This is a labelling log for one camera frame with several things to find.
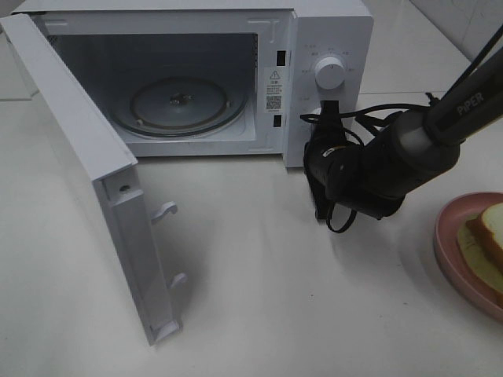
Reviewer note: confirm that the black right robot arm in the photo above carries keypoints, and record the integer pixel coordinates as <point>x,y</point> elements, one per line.
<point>411,147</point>

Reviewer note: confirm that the upper white microwave knob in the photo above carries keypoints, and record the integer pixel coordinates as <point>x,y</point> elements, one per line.
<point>329,72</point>

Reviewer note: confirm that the white microwave oven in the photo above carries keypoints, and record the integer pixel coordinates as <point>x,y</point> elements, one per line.
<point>269,48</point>

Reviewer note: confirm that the pink round plate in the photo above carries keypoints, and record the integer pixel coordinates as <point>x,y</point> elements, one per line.
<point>449,256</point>

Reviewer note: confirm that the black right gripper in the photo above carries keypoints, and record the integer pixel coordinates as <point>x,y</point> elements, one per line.
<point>324,159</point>

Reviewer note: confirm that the white bread sandwich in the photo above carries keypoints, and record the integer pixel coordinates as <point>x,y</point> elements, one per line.
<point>480,243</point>

